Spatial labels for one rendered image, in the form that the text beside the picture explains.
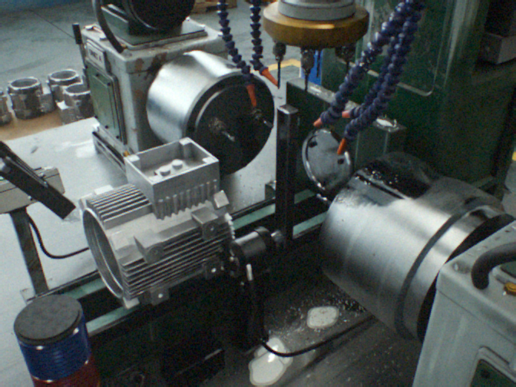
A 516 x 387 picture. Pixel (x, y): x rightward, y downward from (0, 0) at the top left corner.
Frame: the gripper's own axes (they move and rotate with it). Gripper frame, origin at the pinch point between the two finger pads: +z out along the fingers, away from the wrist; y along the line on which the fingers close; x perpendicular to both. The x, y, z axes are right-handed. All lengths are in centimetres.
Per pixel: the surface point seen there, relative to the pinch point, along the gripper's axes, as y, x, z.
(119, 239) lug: -12.9, -3.2, 4.3
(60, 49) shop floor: 403, -48, 155
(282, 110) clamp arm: -19.4, -33.1, 2.6
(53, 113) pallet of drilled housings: 244, -6, 114
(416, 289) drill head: -45, -27, 19
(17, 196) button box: 13.1, 5.3, 3.0
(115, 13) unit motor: 58, -37, 10
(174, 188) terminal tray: -11.0, -14.4, 6.2
